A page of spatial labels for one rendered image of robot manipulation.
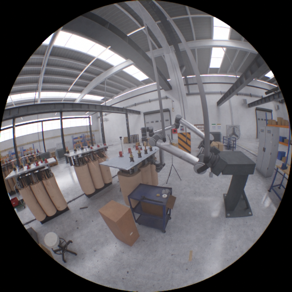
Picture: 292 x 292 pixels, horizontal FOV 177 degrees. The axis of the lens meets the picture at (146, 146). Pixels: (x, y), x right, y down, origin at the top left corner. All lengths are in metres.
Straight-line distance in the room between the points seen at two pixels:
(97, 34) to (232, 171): 4.30
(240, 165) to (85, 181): 3.64
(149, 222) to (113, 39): 4.70
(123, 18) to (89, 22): 5.77
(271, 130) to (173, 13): 8.60
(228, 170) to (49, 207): 3.94
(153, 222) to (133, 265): 1.00
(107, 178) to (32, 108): 8.21
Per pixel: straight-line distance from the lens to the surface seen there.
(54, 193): 2.89
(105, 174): 3.45
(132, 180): 1.86
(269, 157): 4.68
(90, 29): 3.25
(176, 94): 7.14
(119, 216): 1.31
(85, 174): 2.99
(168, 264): 1.93
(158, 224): 2.10
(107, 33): 3.31
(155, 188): 1.76
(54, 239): 2.22
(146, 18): 7.01
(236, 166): 1.81
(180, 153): 1.42
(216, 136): 9.94
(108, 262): 2.09
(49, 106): 9.44
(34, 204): 3.07
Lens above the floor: 1.91
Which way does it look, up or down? 10 degrees down
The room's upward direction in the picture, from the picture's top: 6 degrees counter-clockwise
